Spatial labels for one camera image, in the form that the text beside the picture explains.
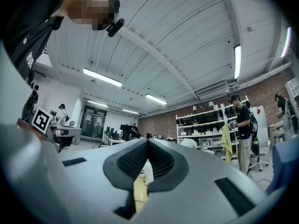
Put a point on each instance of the white office chair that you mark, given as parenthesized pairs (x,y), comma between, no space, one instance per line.
(260,148)

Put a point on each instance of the blue cloth covered table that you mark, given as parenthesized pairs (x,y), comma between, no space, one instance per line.
(283,164)

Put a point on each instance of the ceiling air conditioner vent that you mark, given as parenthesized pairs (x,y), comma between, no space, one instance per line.
(211,90)

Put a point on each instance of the white shelving unit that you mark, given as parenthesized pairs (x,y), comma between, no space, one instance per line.
(205,125)

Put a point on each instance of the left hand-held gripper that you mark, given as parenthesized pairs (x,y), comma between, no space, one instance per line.
(42,120)

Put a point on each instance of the person's head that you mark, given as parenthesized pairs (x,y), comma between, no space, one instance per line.
(88,8)

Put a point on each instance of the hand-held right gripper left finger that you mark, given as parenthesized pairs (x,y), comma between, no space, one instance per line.
(70,190)

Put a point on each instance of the black head-mounted camera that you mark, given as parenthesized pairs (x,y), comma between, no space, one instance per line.
(115,27)

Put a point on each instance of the person's left forearm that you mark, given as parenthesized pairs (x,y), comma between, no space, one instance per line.
(28,128)

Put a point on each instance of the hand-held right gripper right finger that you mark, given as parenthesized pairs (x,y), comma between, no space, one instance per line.
(198,195)

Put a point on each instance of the ceiling tube light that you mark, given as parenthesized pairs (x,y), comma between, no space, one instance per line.
(286,42)
(130,111)
(237,60)
(156,99)
(97,103)
(102,77)

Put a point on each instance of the white board panel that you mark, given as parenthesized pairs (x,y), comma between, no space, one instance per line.
(261,118)

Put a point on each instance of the dark glass double door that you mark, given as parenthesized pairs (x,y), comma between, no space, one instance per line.
(93,122)

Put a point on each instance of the grey shell chair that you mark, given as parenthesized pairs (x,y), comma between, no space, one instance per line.
(189,143)

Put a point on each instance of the person's black shirt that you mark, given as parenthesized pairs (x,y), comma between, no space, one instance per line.
(28,27)

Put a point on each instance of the yellow hanging cloth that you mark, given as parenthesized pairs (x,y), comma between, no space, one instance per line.
(226,143)

